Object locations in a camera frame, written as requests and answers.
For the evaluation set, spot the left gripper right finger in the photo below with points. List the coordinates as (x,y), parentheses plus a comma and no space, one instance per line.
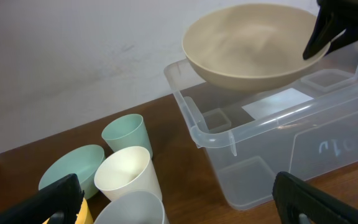
(299,202)

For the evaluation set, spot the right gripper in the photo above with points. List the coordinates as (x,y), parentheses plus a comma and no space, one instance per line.
(336,24)

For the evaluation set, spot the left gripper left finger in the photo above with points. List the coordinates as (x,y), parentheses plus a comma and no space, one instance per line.
(59,202)

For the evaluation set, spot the beige bowl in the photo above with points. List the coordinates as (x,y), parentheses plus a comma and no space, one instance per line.
(251,47)

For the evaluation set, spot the yellow small bowl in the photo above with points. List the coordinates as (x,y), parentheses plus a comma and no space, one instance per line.
(84,216)

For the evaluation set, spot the mint green small bowl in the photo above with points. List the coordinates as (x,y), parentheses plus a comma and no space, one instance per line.
(83,161)

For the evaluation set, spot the cream white cup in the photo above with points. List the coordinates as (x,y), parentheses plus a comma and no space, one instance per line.
(127,170)

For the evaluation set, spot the grey translucent cup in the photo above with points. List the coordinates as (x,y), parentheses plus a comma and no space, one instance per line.
(135,207)

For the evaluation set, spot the clear plastic storage bin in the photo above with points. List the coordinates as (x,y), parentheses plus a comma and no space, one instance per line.
(306,140)

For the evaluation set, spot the white label in bin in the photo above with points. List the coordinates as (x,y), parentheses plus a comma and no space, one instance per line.
(276,103)

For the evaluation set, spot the mint green cup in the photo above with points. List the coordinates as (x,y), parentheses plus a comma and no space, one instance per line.
(127,131)

